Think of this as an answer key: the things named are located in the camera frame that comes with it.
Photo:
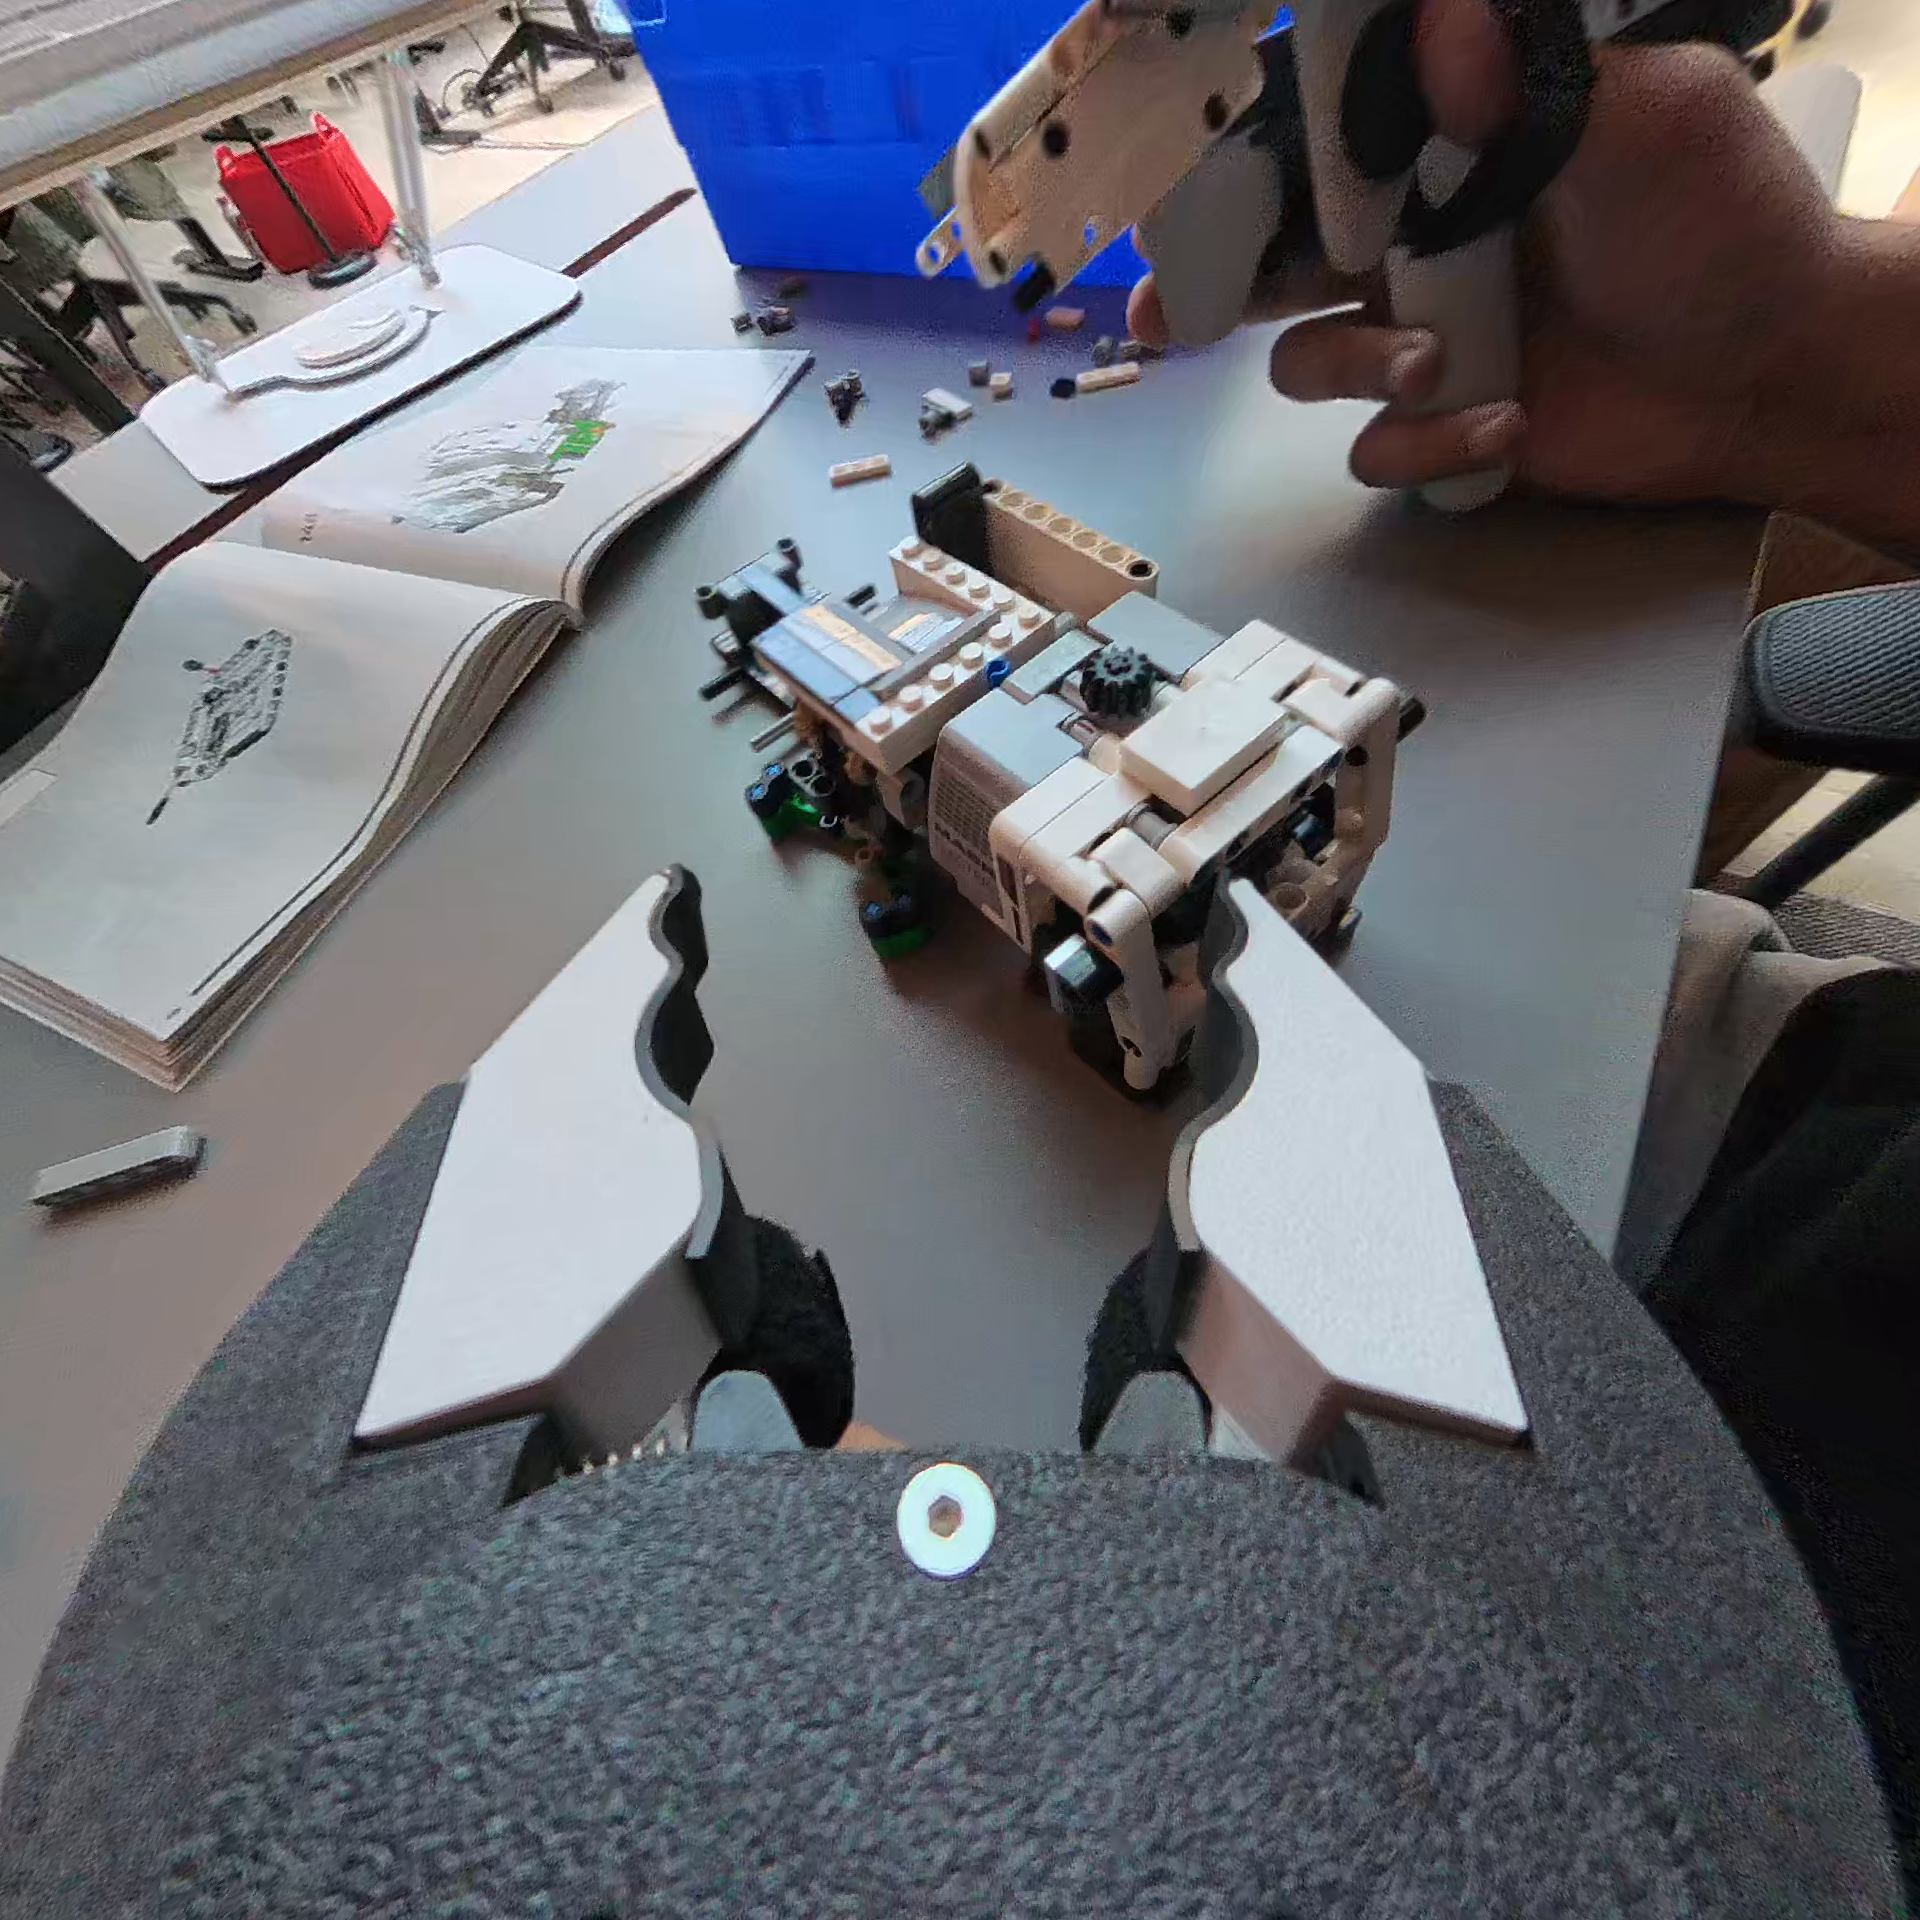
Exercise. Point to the red plastic bin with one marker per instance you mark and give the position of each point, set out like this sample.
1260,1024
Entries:
309,187

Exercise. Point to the person's dark clothing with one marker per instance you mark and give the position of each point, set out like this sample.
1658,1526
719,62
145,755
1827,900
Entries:
1802,1200

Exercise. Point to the black office chair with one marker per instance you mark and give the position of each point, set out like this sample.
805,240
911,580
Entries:
539,44
90,268

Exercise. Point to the white lego cab piece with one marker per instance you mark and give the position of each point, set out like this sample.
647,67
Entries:
1078,134

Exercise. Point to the person's right forearm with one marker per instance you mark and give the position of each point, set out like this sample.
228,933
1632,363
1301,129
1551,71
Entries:
1883,388

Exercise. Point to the blue plastic bin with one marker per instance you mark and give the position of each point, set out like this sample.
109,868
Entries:
841,134

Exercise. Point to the scattered small lego pieces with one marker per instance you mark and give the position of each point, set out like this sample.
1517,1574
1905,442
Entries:
857,471

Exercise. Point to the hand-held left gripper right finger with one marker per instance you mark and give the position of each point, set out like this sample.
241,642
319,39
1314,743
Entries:
1336,1200

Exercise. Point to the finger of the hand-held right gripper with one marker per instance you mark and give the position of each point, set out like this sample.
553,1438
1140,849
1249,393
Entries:
1216,255

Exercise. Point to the lego truck model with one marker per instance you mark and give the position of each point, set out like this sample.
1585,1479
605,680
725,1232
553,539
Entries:
1199,735

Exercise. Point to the dark grey lego piece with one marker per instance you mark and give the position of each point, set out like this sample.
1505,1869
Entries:
111,1168

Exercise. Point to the person's right hand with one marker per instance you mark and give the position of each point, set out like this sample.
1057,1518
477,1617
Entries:
1680,302

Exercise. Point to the open lego instruction booklet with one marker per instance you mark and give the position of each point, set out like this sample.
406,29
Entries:
302,720

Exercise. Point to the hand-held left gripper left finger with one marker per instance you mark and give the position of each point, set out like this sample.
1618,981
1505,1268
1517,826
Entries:
571,1200

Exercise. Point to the black office chair armrest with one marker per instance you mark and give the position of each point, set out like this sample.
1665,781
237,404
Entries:
1838,675

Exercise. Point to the white instruction sign stand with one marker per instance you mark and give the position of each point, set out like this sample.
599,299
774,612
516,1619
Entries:
453,302

